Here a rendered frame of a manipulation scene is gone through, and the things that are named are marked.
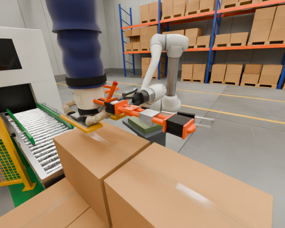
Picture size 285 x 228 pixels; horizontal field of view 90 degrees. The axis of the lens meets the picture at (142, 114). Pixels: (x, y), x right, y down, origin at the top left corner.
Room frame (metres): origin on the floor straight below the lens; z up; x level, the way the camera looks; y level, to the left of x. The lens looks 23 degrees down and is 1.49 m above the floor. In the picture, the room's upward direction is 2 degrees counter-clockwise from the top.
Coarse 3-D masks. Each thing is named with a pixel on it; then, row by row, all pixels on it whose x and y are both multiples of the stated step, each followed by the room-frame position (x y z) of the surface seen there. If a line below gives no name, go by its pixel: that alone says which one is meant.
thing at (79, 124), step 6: (66, 114) 0.84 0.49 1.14; (66, 120) 0.79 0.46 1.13; (72, 120) 0.76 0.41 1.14; (78, 120) 0.75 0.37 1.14; (84, 120) 0.72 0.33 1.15; (78, 126) 0.69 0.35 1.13; (84, 126) 0.67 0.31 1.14; (90, 126) 0.68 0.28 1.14; (96, 126) 0.68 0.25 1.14; (102, 126) 0.70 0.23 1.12; (90, 132) 0.65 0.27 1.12
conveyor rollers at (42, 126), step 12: (36, 108) 2.69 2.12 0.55; (12, 120) 2.13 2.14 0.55; (24, 120) 2.15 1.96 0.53; (36, 120) 2.13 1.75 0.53; (48, 120) 2.10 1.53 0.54; (36, 132) 1.74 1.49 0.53; (48, 132) 1.70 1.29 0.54; (60, 132) 1.72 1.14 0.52; (36, 144) 1.43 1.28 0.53; (48, 144) 1.40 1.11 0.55; (36, 156) 1.20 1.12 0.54; (48, 156) 1.20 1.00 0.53; (48, 168) 1.04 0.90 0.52
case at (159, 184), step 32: (160, 160) 0.61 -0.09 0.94; (192, 160) 0.60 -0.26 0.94; (128, 192) 0.43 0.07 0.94; (160, 192) 0.42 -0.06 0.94; (192, 192) 0.41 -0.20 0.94; (224, 192) 0.41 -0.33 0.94; (256, 192) 0.40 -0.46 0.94; (128, 224) 0.39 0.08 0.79; (160, 224) 0.30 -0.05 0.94; (192, 224) 0.29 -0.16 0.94; (224, 224) 0.29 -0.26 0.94; (256, 224) 0.29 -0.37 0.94
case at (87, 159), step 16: (112, 128) 1.00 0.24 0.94; (64, 144) 0.80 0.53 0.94; (80, 144) 0.79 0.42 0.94; (96, 144) 0.79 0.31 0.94; (112, 144) 0.78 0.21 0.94; (128, 144) 0.77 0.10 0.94; (144, 144) 0.77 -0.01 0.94; (64, 160) 0.81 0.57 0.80; (80, 160) 0.64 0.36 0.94; (96, 160) 0.63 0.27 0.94; (112, 160) 0.63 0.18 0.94; (128, 160) 0.65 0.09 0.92; (80, 176) 0.66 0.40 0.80; (96, 176) 0.52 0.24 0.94; (80, 192) 0.72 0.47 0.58; (96, 192) 0.54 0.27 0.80; (96, 208) 0.58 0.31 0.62
